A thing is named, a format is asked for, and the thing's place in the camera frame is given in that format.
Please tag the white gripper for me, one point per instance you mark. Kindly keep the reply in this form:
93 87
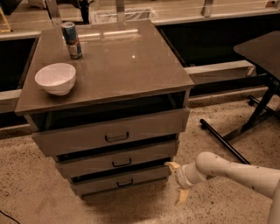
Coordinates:
181 177

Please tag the grey bottom drawer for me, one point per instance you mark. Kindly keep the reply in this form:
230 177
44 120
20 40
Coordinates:
121 180

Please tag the grey drawer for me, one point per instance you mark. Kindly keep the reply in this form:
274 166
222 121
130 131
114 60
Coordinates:
121 158
96 135
121 180

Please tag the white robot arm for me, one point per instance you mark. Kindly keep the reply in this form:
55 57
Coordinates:
208 165

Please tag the grey middle drawer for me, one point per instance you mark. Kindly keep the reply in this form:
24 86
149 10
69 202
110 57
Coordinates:
121 158

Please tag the grey drawer cabinet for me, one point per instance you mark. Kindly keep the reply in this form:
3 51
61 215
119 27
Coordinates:
125 70

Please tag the grey top drawer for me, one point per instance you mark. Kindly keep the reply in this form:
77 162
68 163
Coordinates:
96 135

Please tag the black side table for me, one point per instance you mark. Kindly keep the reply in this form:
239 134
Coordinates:
264 53

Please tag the white ceramic bowl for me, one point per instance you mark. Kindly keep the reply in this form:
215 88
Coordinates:
56 79

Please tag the blue silver drink can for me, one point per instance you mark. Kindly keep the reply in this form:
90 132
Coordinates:
72 40

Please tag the yellow object at edge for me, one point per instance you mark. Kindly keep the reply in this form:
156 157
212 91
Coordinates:
4 25

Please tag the white wire basket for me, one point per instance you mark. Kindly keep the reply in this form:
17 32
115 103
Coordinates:
111 16

